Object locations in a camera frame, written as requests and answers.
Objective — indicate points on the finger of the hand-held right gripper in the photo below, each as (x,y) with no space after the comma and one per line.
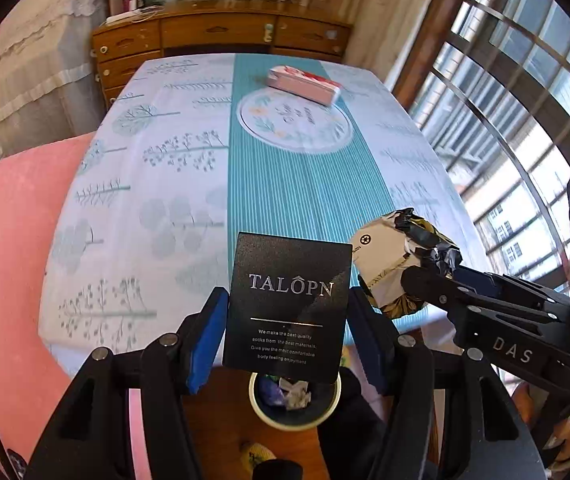
(435,292)
(480,280)

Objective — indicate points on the pink blanket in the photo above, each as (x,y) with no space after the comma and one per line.
(5,260)

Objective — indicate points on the pink and red box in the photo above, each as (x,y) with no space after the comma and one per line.
(300,82)

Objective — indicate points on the tree-print teal striped tablecloth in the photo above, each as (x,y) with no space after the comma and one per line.
(165,185)

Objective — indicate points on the window with metal grille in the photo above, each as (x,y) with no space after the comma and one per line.
(515,60)

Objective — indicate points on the beige curtain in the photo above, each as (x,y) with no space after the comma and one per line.
(380,10)

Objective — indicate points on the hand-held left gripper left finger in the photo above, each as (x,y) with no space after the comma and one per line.
(210,340)

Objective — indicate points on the white gold black packet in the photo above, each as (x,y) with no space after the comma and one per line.
(390,265)

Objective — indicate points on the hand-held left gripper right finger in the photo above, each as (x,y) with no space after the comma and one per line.
(365,340)

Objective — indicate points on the blue bin with cream rim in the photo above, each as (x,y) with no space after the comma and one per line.
(287,422)

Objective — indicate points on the white drawer lock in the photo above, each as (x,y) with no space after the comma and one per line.
(268,33)

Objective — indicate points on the wooden dresser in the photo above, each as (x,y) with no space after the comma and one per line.
(215,30)

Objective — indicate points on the white power strip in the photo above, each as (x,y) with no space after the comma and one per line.
(121,16)

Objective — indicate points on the white lace furniture cover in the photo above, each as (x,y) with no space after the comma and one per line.
(25,85)

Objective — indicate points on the black printed card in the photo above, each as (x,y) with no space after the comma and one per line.
(287,305)

